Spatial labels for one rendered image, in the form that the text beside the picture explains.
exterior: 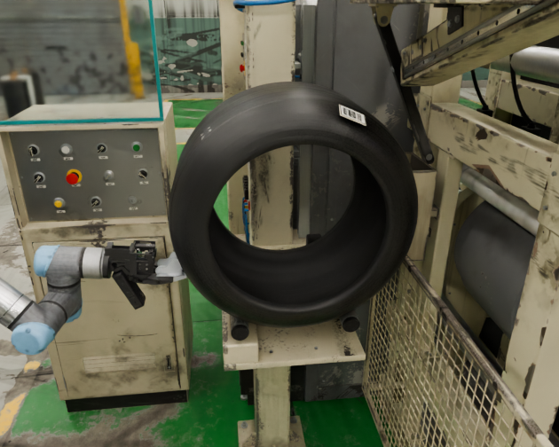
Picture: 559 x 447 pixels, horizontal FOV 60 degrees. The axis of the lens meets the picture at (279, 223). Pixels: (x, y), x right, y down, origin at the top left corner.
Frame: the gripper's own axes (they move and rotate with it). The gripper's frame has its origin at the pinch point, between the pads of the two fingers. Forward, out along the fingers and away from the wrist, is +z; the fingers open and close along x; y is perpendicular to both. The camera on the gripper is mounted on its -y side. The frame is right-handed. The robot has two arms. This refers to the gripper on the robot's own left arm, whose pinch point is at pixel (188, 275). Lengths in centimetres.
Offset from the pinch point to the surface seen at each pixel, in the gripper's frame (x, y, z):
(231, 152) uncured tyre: -11.9, 35.6, 7.3
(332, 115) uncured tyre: -10, 45, 27
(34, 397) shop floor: 73, -111, -68
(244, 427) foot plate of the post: 44, -98, 25
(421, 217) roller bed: 21, 11, 68
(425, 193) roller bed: 21, 19, 67
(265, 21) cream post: 28, 60, 15
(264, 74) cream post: 28, 47, 17
